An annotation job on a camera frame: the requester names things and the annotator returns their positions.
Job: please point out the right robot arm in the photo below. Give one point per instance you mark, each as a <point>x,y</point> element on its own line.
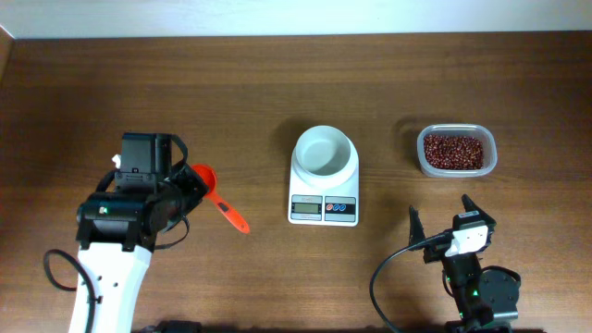
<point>486,297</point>

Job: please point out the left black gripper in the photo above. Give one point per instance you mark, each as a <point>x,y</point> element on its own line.
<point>196,189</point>

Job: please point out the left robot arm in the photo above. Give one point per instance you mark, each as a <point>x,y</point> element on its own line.
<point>146,194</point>

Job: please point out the clear plastic container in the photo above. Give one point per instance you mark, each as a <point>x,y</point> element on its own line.
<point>470,130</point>

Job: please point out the orange plastic measuring scoop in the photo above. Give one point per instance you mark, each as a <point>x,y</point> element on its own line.
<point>209,177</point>

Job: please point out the white digital kitchen scale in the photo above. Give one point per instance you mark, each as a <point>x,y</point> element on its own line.
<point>324,206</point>

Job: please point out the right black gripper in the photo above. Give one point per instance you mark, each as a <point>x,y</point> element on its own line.
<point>437,250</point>

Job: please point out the red adzuki beans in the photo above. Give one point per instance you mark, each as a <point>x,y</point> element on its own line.
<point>453,152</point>

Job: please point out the white round bowl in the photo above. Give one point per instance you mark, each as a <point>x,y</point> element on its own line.
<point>324,156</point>

